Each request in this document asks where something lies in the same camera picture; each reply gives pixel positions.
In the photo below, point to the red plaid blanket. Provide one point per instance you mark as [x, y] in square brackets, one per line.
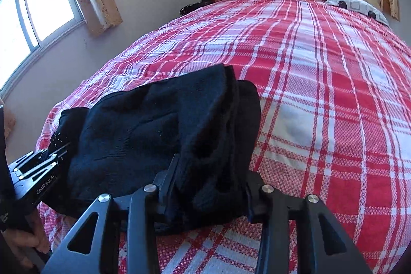
[321, 84]

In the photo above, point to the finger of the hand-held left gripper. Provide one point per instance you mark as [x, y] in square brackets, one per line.
[35, 163]

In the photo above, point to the black cloth item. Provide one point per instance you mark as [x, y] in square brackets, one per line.
[194, 6]

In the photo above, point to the white black patterned pillow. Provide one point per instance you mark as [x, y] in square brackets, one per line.
[356, 6]

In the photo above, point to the bright window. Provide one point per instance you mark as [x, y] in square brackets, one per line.
[41, 4]

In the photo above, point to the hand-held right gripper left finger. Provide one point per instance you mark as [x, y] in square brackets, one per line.
[167, 181]

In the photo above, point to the person's left hand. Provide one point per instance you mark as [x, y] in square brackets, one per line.
[27, 242]

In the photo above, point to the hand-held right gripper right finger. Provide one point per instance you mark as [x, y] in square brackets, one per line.
[253, 193]

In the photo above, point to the dark navy pants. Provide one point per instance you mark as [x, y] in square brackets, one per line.
[144, 132]

